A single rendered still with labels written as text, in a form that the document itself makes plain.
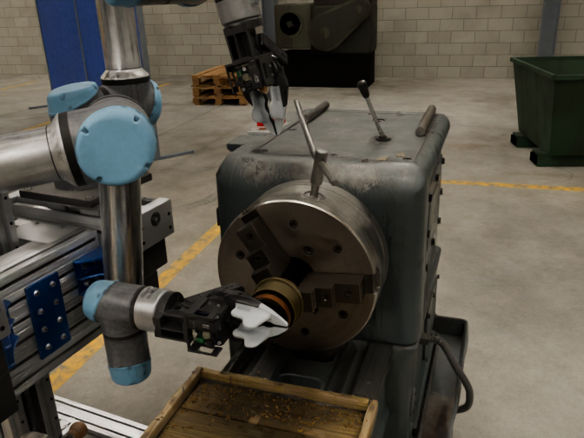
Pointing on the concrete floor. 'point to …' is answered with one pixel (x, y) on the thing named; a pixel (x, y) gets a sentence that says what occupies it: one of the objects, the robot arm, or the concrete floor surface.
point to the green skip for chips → (550, 109)
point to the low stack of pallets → (215, 87)
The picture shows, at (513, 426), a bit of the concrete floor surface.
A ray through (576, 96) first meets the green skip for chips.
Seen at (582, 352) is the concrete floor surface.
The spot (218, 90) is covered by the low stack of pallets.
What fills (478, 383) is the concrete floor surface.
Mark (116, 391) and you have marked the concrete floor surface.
